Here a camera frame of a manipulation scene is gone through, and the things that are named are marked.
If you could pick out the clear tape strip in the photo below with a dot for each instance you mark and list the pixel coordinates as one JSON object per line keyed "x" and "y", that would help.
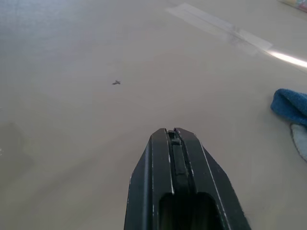
{"x": 216, "y": 24}

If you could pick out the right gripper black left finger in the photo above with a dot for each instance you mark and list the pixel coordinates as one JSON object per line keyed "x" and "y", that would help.
{"x": 148, "y": 191}

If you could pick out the light grey cloth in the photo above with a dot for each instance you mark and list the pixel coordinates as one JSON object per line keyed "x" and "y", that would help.
{"x": 301, "y": 141}

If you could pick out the small clear plastic container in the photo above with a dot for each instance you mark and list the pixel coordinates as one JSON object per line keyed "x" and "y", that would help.
{"x": 299, "y": 4}

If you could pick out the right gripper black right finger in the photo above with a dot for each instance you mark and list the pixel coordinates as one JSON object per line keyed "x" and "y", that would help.
{"x": 211, "y": 198}

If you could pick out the blue cloth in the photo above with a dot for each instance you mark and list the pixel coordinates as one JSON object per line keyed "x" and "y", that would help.
{"x": 291, "y": 105}

